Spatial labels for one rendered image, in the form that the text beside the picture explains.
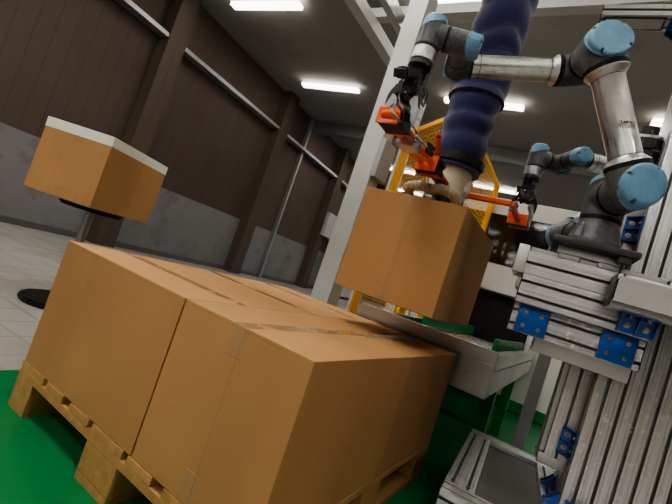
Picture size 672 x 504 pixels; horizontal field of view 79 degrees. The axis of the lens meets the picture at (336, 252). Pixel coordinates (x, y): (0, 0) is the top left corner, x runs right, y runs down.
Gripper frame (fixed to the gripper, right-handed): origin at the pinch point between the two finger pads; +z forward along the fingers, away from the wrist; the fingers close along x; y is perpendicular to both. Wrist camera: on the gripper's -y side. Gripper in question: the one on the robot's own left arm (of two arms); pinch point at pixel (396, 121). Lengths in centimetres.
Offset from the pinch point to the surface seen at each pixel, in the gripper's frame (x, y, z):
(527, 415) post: -52, 145, 85
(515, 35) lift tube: -9, 52, -66
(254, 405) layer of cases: -11, -35, 80
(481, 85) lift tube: -3, 49, -42
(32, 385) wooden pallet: 68, -35, 112
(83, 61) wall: 534, 132, -94
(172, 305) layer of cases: 22, -35, 70
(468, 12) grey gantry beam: 89, 209, -204
